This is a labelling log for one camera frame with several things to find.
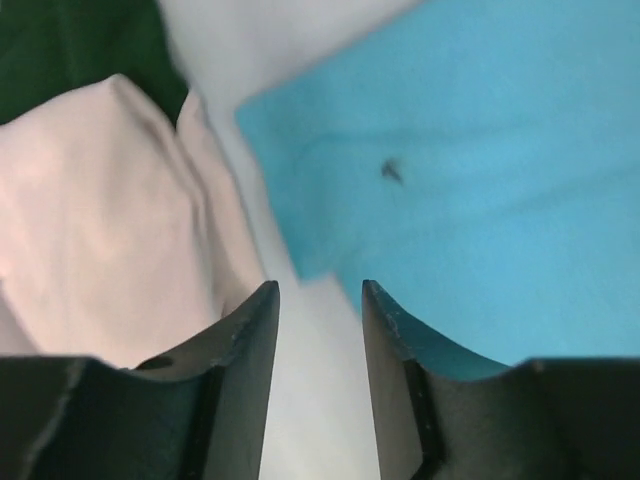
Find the folded white t shirt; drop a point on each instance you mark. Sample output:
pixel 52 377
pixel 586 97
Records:
pixel 122 233

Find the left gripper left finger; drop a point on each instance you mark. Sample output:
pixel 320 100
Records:
pixel 196 411

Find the light blue t shirt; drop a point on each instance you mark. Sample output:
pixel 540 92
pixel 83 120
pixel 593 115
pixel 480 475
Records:
pixel 478 159

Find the folded dark green t shirt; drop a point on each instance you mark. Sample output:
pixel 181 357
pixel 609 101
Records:
pixel 51 47

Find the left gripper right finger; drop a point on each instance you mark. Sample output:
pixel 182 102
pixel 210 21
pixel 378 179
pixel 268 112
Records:
pixel 442 411

